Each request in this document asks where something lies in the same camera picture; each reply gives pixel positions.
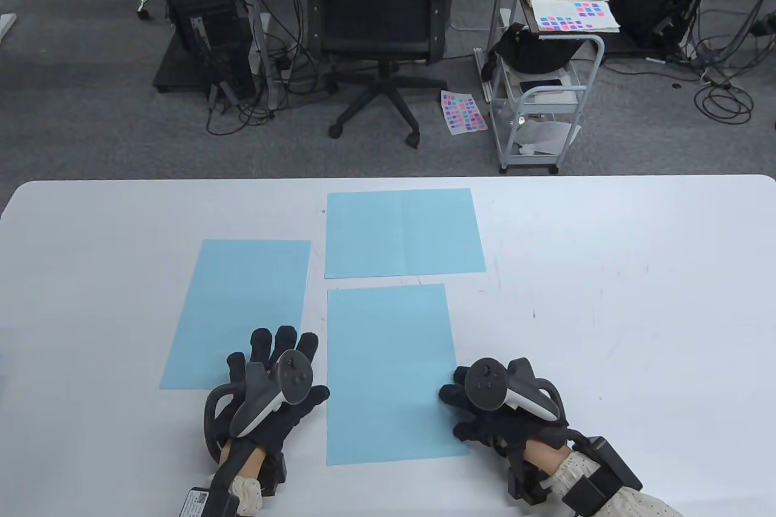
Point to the person's left hand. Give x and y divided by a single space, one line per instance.
264 341

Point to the person's right hand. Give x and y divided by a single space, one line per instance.
451 394

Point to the light blue paper sheet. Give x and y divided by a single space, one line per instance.
400 232
236 299
388 371

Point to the person's right forearm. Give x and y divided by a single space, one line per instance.
545 456

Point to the person's left forearm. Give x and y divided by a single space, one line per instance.
251 496

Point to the right black white controller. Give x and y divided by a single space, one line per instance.
485 386

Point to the white metal cart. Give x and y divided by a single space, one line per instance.
527 162

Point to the white loose papers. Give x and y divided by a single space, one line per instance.
545 135

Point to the colourful sticker sheet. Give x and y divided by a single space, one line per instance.
570 20
464 111

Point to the black platform base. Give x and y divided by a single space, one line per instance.
173 71

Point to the dark phone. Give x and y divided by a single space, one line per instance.
539 84

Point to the black bag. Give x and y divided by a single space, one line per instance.
533 53

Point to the white desk foot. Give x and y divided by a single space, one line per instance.
6 26

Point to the right black wrist camera module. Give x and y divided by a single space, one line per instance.
597 480

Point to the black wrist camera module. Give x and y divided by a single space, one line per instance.
203 505
597 480

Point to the left black wrist camera module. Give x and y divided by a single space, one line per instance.
203 505

